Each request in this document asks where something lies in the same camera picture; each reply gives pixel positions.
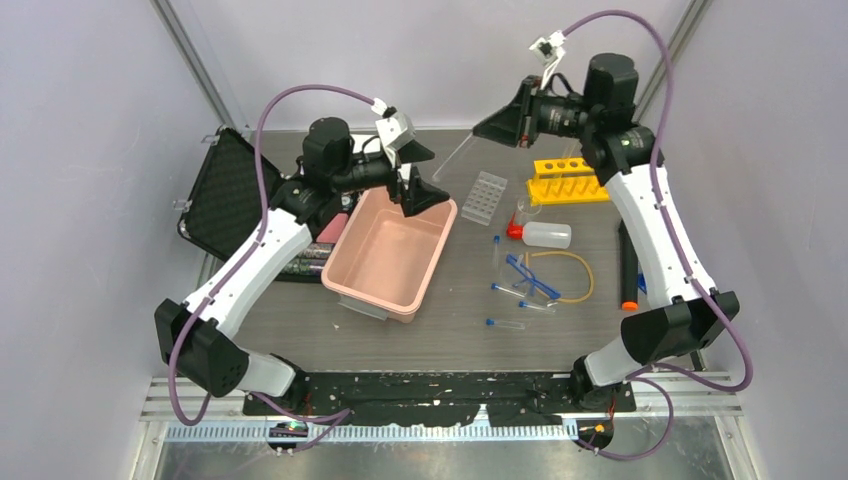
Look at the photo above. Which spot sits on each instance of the small blue object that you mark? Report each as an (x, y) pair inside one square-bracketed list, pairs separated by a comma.
[(641, 283)]

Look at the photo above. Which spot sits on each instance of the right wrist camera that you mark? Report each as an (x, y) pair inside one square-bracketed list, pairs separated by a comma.
[(549, 51)]

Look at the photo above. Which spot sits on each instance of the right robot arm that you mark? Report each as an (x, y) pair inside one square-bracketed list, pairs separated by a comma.
[(687, 311)]

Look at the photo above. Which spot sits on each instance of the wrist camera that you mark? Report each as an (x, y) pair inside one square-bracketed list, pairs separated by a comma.
[(394, 129), (549, 51)]

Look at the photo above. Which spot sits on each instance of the blue capped test tube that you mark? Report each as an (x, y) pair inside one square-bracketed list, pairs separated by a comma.
[(507, 290), (495, 251), (537, 307), (513, 325)]

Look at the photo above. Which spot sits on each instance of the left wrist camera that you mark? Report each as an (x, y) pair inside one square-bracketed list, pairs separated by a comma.
[(394, 129)]

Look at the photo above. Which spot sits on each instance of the white bin lid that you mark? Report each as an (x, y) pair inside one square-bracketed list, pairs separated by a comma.
[(367, 149)]

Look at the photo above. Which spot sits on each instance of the small glass beaker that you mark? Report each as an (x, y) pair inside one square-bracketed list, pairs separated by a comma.
[(527, 209)]

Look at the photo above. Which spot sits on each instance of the pink plastic bin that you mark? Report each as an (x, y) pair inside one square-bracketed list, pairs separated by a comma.
[(383, 262)]

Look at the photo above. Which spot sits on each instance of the blue safety glasses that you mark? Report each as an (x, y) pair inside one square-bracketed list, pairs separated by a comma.
[(520, 277)]

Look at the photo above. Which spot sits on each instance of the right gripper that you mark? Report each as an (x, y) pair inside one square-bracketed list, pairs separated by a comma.
[(519, 123)]

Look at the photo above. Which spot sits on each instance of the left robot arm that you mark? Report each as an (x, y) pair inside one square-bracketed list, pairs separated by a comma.
[(196, 335)]

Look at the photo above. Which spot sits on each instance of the white wash bottle red cap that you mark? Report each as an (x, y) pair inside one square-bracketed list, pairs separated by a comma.
[(541, 234)]

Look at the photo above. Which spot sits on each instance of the clear tube rack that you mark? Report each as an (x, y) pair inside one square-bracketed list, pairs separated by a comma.
[(483, 198)]

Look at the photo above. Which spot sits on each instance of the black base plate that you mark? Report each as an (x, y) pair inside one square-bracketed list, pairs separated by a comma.
[(441, 399)]

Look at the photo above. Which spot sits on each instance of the yellow test tube rack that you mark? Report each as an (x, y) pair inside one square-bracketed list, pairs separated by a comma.
[(564, 181)]

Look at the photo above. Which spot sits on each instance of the glass test tube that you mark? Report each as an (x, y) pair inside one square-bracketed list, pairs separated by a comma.
[(571, 151), (457, 154)]

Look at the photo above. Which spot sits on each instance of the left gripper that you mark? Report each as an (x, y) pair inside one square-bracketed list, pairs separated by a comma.
[(419, 194)]

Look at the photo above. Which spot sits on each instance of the yellow rubber tube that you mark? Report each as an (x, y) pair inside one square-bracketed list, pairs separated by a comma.
[(579, 279)]

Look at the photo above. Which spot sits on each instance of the black poker chip case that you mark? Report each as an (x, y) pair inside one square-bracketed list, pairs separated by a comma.
[(223, 209)]

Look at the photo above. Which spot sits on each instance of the black flashlight orange end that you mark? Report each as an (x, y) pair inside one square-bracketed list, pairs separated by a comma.
[(628, 271)]

